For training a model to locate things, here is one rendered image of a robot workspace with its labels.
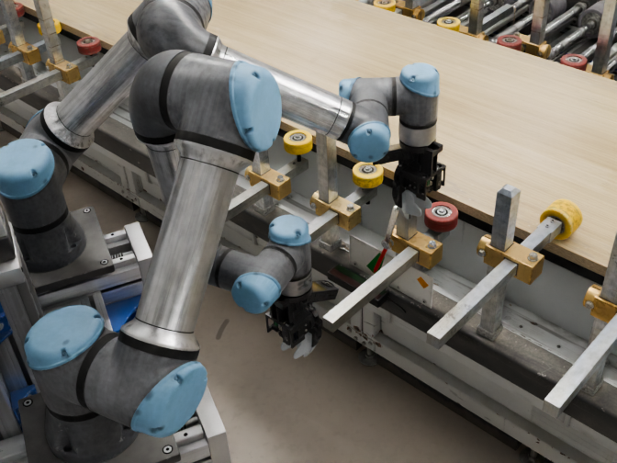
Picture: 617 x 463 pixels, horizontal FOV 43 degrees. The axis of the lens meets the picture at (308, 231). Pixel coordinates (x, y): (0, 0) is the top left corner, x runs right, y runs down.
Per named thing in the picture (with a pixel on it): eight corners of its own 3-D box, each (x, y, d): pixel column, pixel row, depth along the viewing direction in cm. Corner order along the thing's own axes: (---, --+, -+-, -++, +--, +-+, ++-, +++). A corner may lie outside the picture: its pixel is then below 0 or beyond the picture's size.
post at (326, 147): (330, 263, 213) (325, 107, 183) (321, 257, 215) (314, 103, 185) (339, 255, 215) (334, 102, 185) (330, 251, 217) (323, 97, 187)
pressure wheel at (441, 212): (443, 261, 191) (445, 224, 183) (416, 247, 195) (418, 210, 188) (461, 244, 195) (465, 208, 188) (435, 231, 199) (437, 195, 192)
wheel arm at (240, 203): (194, 246, 201) (191, 233, 198) (185, 241, 202) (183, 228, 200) (308, 171, 225) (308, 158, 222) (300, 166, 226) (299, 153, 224)
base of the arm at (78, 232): (16, 281, 156) (2, 242, 149) (8, 237, 167) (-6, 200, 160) (92, 259, 160) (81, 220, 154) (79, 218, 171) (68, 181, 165)
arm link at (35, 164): (-3, 230, 153) (-25, 172, 144) (19, 189, 163) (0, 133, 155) (58, 229, 152) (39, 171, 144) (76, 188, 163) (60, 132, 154)
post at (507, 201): (488, 357, 187) (512, 195, 157) (476, 350, 189) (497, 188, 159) (497, 348, 189) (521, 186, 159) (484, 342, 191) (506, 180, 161)
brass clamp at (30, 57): (28, 66, 281) (25, 53, 278) (8, 55, 289) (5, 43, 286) (43, 60, 285) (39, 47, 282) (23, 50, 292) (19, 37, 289)
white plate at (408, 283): (430, 309, 192) (431, 278, 185) (349, 264, 206) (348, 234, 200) (431, 308, 192) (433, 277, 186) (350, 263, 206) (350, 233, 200)
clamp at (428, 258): (430, 270, 185) (431, 254, 182) (384, 246, 192) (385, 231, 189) (443, 258, 188) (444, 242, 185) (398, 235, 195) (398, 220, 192)
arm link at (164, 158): (87, 65, 111) (167, 288, 146) (151, 79, 107) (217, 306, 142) (134, 24, 118) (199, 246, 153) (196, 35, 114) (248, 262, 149)
